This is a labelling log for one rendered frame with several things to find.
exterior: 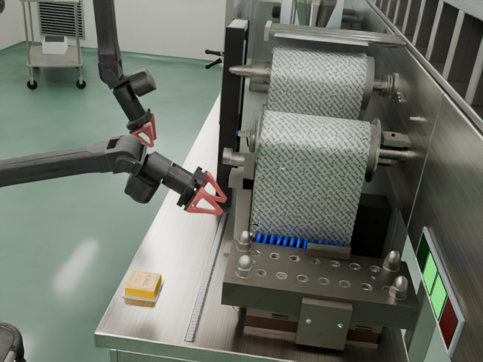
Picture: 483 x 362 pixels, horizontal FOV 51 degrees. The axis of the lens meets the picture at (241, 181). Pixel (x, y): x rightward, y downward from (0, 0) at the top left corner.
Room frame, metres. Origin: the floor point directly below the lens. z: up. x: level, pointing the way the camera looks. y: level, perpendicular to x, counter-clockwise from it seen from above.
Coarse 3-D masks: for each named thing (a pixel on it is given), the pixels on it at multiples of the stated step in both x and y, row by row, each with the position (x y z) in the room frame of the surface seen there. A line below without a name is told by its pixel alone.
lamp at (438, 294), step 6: (438, 276) 0.66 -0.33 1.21; (438, 282) 0.65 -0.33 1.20; (438, 288) 0.65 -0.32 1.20; (432, 294) 0.66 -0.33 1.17; (438, 294) 0.64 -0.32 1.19; (444, 294) 0.62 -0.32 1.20; (432, 300) 0.66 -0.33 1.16; (438, 300) 0.63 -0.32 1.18; (438, 306) 0.63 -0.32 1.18; (438, 312) 0.62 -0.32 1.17
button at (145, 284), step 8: (136, 272) 0.97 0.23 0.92; (144, 272) 0.97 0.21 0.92; (152, 272) 0.97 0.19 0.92; (136, 280) 0.94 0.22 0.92; (144, 280) 0.94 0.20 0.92; (152, 280) 0.94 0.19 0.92; (160, 280) 0.96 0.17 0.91; (128, 288) 0.91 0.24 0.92; (136, 288) 0.91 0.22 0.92; (144, 288) 0.91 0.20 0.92; (152, 288) 0.91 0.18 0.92; (136, 296) 0.91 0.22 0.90; (144, 296) 0.90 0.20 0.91; (152, 296) 0.90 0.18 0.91
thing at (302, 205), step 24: (264, 168) 1.02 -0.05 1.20; (264, 192) 1.02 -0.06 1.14; (288, 192) 1.01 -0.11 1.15; (312, 192) 1.01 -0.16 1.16; (336, 192) 1.01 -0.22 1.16; (360, 192) 1.00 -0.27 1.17; (264, 216) 1.02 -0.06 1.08; (288, 216) 1.01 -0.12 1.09; (312, 216) 1.01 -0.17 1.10; (336, 216) 1.01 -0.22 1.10; (336, 240) 1.00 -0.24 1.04
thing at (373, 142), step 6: (258, 126) 1.04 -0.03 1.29; (372, 126) 1.06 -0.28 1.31; (258, 132) 1.03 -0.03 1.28; (372, 132) 1.04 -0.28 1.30; (372, 138) 1.03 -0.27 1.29; (372, 144) 1.02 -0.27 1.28; (372, 150) 1.01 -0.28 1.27; (372, 156) 1.01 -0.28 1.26; (372, 162) 1.01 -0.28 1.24; (366, 168) 1.01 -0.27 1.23; (366, 174) 1.03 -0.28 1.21
